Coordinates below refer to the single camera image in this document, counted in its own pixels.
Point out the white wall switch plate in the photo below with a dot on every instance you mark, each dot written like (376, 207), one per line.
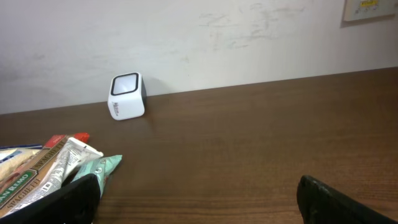
(367, 9)

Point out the San Remo spaghetti packet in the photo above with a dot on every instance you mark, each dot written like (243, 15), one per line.
(27, 177)

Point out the white cream tube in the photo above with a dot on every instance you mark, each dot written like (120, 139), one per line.
(73, 154)

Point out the teal wet wipes packet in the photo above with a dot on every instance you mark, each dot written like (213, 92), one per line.
(101, 168)

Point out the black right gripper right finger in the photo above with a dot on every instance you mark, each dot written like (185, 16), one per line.
(320, 203)

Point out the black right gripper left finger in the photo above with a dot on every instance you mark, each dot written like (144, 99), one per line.
(75, 203)

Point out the white chips bag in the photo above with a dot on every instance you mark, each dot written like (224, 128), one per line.
(12, 157)

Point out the white barcode scanner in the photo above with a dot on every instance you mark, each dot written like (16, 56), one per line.
(127, 96)

